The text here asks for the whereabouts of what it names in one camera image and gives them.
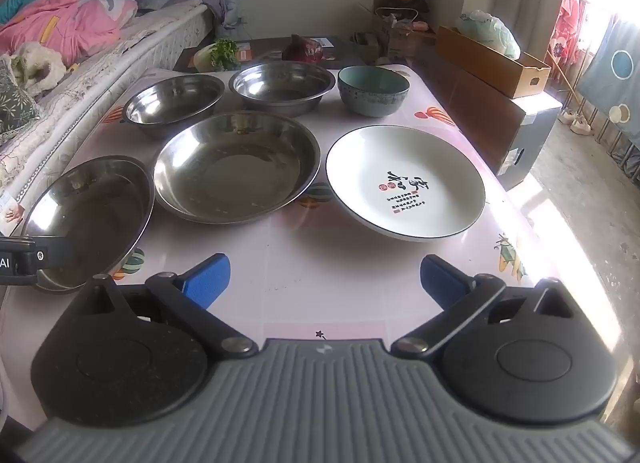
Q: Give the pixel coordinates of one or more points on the small steel bowl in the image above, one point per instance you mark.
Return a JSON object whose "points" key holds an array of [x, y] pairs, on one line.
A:
{"points": [[172, 103]]}

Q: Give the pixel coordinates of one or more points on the white ceramic plate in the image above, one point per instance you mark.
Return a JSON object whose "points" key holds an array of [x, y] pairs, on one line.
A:
{"points": [[405, 168]]}

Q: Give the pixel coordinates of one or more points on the napa cabbage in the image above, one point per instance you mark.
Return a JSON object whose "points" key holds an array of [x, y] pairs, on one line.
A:
{"points": [[217, 54]]}

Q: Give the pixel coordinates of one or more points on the blue circle-print cloth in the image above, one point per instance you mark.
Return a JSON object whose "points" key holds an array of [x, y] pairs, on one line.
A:
{"points": [[615, 88]]}

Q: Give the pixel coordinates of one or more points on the green floral pillow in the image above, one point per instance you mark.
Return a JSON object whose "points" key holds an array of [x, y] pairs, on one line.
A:
{"points": [[15, 103]]}

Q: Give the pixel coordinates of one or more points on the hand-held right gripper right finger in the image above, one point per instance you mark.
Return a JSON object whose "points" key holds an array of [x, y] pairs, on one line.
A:
{"points": [[442, 280]]}

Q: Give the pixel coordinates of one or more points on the grey plastic cabinet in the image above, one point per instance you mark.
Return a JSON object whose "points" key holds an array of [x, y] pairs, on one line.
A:
{"points": [[537, 138]]}

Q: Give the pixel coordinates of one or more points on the white fluffy blanket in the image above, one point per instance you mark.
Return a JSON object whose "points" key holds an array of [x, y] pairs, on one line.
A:
{"points": [[35, 65]]}

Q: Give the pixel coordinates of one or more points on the white slipper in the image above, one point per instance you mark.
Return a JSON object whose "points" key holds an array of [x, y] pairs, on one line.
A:
{"points": [[567, 116], [582, 124]]}

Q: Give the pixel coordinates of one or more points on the large steel bowl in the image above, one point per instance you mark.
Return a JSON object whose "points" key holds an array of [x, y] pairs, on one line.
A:
{"points": [[95, 213]]}

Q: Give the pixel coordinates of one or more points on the pink printed tablecloth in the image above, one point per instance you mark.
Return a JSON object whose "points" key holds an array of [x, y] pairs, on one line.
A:
{"points": [[300, 263]]}

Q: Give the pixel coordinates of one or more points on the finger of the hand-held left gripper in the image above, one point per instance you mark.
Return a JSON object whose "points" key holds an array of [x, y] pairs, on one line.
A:
{"points": [[52, 255]]}

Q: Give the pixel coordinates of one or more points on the pink hanging garment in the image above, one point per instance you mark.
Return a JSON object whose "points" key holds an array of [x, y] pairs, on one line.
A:
{"points": [[575, 18]]}

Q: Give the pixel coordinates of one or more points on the open cardboard box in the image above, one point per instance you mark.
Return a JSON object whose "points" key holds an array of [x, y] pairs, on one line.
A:
{"points": [[400, 43]]}

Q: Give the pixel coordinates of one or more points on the white embroidered bed mattress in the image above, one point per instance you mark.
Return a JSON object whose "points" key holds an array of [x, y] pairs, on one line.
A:
{"points": [[100, 78]]}

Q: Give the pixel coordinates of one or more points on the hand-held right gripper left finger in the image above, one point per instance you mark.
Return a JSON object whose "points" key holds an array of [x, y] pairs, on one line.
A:
{"points": [[205, 280]]}

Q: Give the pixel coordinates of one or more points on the small green box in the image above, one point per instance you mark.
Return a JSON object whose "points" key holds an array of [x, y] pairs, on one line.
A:
{"points": [[365, 43]]}

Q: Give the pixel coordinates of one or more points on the pink printed quilt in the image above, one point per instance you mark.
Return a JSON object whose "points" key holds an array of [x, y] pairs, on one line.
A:
{"points": [[60, 18]]}

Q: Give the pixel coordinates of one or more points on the large steel plate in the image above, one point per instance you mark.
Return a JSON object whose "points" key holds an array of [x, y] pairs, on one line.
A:
{"points": [[235, 168]]}

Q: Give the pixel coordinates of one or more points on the teal ceramic bowl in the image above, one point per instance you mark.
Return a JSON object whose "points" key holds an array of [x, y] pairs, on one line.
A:
{"points": [[372, 90]]}

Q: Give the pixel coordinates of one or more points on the red onion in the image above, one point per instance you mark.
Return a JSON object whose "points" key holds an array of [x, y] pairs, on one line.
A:
{"points": [[302, 50]]}

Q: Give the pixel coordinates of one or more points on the long cardboard tray box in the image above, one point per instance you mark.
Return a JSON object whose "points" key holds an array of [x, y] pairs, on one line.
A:
{"points": [[492, 68]]}

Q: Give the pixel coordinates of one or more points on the brown wooden board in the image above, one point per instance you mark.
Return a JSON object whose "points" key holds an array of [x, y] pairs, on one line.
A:
{"points": [[465, 108]]}

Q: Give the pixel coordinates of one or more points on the dark flat printed box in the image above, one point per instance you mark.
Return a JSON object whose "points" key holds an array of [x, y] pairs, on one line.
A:
{"points": [[260, 49]]}

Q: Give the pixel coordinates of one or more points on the pale green plastic bag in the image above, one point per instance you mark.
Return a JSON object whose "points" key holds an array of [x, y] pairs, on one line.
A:
{"points": [[492, 33]]}

